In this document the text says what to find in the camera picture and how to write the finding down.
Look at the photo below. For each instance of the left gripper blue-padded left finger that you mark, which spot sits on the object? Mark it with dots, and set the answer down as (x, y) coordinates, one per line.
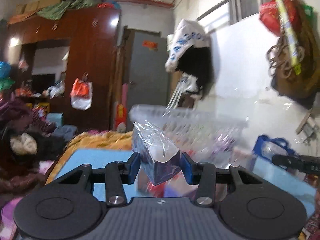
(117, 174)

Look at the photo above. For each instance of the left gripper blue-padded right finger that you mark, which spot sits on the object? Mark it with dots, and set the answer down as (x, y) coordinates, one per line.
(204, 176)

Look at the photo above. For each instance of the dark blue box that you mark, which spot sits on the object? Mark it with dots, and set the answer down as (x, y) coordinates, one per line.
(159, 157)

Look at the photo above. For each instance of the yellow orange blanket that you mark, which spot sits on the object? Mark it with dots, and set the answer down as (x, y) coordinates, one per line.
(110, 140)

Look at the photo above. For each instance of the clear plastic basket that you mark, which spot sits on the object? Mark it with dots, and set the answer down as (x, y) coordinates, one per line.
(202, 135)

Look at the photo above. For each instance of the blue shopping bag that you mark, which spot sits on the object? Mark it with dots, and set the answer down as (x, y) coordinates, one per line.
(266, 147)

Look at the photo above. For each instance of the orange white plastic bag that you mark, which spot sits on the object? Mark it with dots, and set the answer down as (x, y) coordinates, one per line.
(81, 95)

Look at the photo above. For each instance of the brown hanging bag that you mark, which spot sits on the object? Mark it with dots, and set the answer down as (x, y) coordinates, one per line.
(294, 59)

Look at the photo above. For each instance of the grey metal door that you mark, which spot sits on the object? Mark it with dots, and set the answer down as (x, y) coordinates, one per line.
(144, 72)

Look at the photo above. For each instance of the pile of dark clothes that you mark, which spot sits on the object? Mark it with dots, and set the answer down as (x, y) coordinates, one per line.
(22, 148)

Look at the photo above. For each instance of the black hanging garment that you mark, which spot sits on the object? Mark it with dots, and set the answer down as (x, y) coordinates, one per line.
(198, 63)

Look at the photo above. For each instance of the dark red wooden wardrobe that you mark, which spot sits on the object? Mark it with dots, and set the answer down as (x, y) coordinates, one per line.
(92, 35)

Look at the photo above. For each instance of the white bag with blue letters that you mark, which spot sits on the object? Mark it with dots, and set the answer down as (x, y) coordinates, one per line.
(188, 34)

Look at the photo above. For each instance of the red hanging plastic bag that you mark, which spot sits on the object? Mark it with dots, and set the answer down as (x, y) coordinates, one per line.
(269, 16)

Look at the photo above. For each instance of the green cloth on wardrobe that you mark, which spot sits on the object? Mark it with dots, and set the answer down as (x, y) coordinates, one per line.
(56, 11)

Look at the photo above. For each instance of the cardboard boxes on wardrobe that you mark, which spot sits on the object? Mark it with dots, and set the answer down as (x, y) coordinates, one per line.
(35, 5)

